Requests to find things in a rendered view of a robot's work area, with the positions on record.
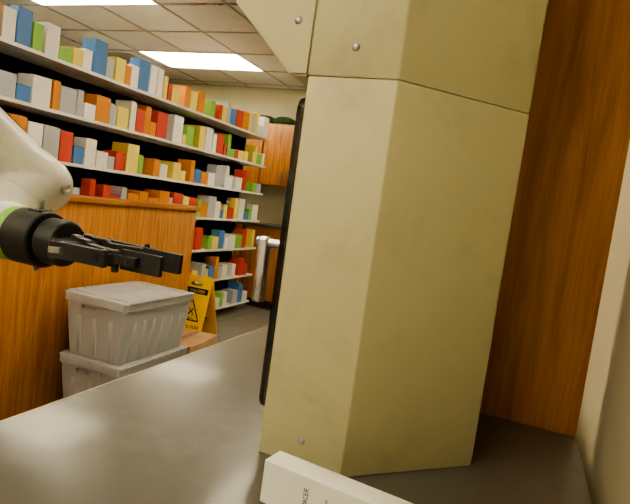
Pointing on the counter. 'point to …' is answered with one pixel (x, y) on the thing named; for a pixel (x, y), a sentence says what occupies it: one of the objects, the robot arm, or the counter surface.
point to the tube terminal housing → (399, 230)
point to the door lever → (262, 266)
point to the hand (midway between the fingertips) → (153, 262)
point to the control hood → (286, 30)
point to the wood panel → (565, 210)
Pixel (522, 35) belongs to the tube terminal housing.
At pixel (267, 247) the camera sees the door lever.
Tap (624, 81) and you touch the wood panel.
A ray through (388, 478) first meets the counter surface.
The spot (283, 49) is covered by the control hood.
